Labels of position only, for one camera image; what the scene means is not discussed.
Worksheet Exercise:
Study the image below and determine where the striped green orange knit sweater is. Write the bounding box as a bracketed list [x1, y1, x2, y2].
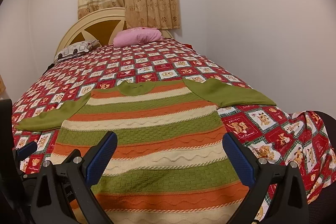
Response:
[16, 79, 272, 223]

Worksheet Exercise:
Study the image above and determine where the red patchwork teddy bedspread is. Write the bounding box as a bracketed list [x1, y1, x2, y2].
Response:
[12, 39, 335, 223]

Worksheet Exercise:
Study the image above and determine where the white patterned pillow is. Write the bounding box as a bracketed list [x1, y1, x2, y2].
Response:
[54, 39, 101, 63]

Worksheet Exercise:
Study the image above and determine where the pink pillow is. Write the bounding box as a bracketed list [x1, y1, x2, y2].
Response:
[113, 27, 163, 47]

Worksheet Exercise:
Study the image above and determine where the cream wooden headboard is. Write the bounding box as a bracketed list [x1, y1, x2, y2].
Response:
[56, 7, 172, 53]

